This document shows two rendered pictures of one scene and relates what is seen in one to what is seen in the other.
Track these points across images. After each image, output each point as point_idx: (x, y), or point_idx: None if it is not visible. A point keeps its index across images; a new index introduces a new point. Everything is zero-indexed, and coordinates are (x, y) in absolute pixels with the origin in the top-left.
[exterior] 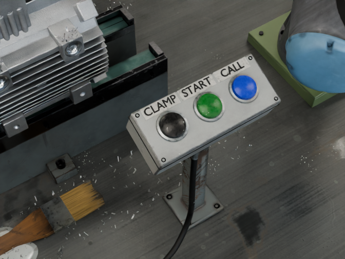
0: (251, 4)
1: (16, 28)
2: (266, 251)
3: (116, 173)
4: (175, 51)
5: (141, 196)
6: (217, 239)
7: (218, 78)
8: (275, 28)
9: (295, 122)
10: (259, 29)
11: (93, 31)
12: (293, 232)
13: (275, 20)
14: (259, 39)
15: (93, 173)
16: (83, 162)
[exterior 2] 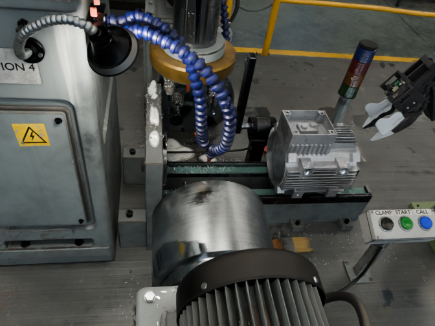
0: (414, 189)
1: (323, 151)
2: (391, 314)
3: (322, 240)
4: None
5: (331, 256)
6: (366, 295)
7: (414, 213)
8: (426, 206)
9: (424, 258)
10: (417, 203)
11: (353, 167)
12: (409, 312)
13: (428, 202)
14: (415, 208)
15: (310, 234)
16: (307, 227)
